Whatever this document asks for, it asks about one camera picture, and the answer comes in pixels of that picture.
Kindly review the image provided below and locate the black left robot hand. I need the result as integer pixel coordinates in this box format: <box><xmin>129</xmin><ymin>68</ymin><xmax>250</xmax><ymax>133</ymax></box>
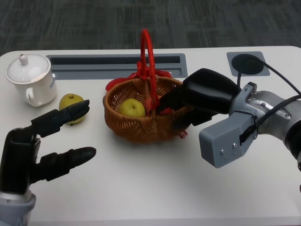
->
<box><xmin>0</xmin><ymin>99</ymin><xmax>97</xmax><ymax>195</ymax></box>

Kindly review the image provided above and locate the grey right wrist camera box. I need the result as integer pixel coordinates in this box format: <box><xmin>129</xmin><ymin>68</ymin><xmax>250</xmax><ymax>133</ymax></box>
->
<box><xmin>199</xmin><ymin>110</ymin><xmax>257</xmax><ymax>169</ymax></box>

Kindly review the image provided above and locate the green apple in basket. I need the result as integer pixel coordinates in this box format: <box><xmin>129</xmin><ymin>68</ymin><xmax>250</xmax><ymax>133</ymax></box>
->
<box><xmin>117</xmin><ymin>98</ymin><xmax>146</xmax><ymax>118</ymax></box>

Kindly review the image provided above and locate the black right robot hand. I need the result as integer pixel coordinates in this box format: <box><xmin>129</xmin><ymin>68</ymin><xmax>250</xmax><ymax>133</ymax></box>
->
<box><xmin>158</xmin><ymin>68</ymin><xmax>242</xmax><ymax>130</ymax></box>

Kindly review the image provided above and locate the red apple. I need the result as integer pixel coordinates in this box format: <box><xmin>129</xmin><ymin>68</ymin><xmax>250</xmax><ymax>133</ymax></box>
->
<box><xmin>143</xmin><ymin>94</ymin><xmax>176</xmax><ymax>116</ymax></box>

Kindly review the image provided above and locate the wicker basket with red handle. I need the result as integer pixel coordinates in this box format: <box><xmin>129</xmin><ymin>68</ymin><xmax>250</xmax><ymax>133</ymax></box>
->
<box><xmin>103</xmin><ymin>28</ymin><xmax>196</xmax><ymax>145</ymax></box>

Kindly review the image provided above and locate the yellow-green pear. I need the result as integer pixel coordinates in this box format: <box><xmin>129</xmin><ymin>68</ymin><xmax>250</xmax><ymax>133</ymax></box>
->
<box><xmin>58</xmin><ymin>93</ymin><xmax>86</xmax><ymax>126</ymax></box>

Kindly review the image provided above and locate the white ceramic mug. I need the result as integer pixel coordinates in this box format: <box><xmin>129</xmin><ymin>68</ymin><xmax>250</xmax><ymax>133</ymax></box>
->
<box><xmin>12</xmin><ymin>68</ymin><xmax>58</xmax><ymax>107</ymax></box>

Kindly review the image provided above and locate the white mug lid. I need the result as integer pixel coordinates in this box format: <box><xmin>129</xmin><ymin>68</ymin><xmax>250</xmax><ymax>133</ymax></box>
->
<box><xmin>5</xmin><ymin>54</ymin><xmax>52</xmax><ymax>84</ymax></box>

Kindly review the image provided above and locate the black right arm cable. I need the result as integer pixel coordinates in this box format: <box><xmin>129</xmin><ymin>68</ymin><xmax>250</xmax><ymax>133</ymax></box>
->
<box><xmin>236</xmin><ymin>53</ymin><xmax>301</xmax><ymax>145</ymax></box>

